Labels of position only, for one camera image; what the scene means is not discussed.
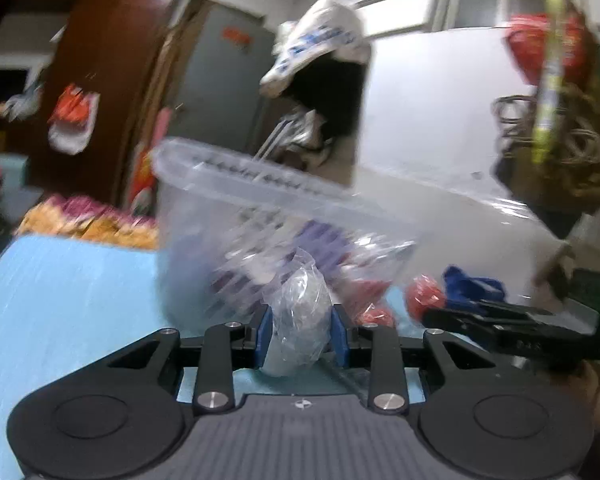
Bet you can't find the pink red packet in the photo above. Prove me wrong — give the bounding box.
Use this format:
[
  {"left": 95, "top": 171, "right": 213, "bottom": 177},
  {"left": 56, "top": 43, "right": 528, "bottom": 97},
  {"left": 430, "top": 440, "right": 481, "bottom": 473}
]
[{"left": 347, "top": 280, "right": 396, "bottom": 327}]

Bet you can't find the red round wrapped packet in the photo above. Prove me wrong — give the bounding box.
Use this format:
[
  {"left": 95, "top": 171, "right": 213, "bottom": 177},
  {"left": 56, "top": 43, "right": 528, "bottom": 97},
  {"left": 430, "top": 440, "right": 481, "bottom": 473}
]
[{"left": 405, "top": 275, "right": 446, "bottom": 322}]

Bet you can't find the white cap with blue letters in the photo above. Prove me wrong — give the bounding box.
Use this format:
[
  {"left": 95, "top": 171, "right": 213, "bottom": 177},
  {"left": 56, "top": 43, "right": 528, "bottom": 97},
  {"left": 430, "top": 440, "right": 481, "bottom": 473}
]
[{"left": 260, "top": 0, "right": 370, "bottom": 99}]

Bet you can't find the yellow green hanging strap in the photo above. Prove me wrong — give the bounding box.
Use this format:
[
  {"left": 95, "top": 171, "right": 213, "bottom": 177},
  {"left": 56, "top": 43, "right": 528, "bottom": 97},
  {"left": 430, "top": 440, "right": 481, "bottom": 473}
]
[{"left": 529, "top": 0, "right": 569, "bottom": 166}]

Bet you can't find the dark red wooden wardrobe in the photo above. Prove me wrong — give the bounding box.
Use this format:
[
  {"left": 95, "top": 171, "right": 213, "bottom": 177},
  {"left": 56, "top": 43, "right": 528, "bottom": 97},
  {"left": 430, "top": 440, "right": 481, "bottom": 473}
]
[{"left": 0, "top": 0, "right": 196, "bottom": 206}]

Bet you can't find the blue cloth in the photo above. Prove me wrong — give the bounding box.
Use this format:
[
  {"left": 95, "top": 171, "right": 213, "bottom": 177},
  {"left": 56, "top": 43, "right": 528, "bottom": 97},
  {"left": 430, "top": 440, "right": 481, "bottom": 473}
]
[{"left": 443, "top": 266, "right": 506, "bottom": 314}]

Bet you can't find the orange white hanging bag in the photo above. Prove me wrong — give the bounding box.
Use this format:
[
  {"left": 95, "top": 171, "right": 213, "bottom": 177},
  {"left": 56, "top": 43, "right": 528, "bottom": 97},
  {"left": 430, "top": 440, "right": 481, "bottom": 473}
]
[{"left": 48, "top": 84, "right": 100, "bottom": 156}]

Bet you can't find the brown hanging bag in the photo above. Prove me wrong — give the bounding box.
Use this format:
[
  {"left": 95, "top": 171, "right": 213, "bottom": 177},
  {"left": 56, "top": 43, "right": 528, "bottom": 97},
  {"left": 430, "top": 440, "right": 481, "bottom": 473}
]
[{"left": 492, "top": 84, "right": 600, "bottom": 240}]

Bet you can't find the white perforated plastic basket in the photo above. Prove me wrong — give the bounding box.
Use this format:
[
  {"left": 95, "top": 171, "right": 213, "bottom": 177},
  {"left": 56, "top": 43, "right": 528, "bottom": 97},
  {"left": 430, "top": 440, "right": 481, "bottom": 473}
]
[{"left": 150, "top": 138, "right": 418, "bottom": 334}]

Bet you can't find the red hanging plastic bag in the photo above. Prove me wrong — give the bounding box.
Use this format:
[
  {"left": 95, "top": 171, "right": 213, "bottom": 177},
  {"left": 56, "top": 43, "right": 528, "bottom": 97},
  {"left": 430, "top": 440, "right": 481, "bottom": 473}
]
[{"left": 502, "top": 12, "right": 592, "bottom": 89}]

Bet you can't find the clear bagged white packet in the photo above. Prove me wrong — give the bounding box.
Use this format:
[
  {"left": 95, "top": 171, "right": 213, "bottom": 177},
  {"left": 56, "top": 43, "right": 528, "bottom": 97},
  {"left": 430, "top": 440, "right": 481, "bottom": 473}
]
[{"left": 262, "top": 246, "right": 332, "bottom": 377}]

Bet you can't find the grey metal door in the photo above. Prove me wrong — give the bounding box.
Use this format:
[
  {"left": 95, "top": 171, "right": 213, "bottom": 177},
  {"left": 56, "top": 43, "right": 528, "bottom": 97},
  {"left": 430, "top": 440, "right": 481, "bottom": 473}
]
[{"left": 164, "top": 0, "right": 275, "bottom": 153}]

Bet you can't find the coiled grey cable bundle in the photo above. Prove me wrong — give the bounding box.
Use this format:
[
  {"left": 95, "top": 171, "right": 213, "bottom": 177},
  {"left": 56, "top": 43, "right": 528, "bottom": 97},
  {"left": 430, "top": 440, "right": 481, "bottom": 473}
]
[{"left": 490, "top": 93, "right": 600, "bottom": 172}]

